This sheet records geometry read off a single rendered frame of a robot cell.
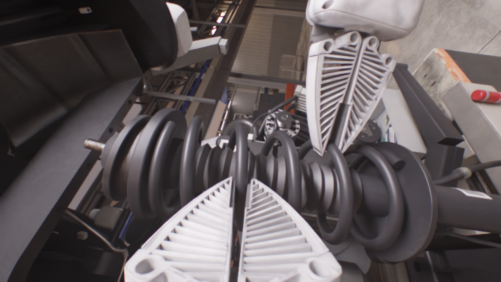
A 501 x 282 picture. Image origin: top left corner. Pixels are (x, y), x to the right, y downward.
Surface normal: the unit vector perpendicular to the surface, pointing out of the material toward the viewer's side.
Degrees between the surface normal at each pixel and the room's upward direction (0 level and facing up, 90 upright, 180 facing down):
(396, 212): 58
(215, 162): 136
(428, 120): 8
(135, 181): 96
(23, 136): 141
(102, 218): 90
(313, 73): 16
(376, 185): 96
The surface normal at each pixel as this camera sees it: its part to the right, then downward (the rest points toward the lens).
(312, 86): -0.99, 0.11
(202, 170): 0.68, 0.00
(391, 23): 0.06, 0.58
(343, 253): 0.02, -0.61
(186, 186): 0.30, 0.09
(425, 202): -0.99, -0.17
